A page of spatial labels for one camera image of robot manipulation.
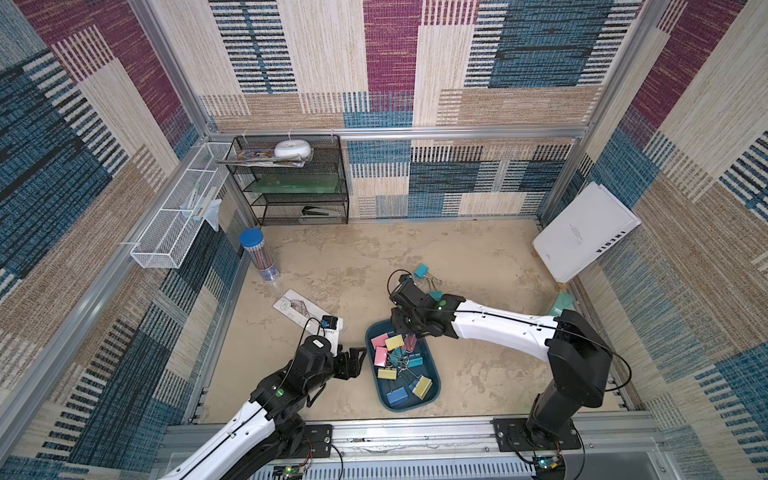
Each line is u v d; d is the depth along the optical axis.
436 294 0.99
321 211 1.10
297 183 0.99
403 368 0.83
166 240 0.90
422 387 0.78
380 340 0.88
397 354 0.85
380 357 0.83
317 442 0.73
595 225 0.89
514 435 0.74
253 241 0.89
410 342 0.87
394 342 0.85
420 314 0.64
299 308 0.97
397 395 0.79
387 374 0.82
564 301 0.83
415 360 0.85
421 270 1.05
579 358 0.45
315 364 0.59
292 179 1.08
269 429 0.53
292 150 0.88
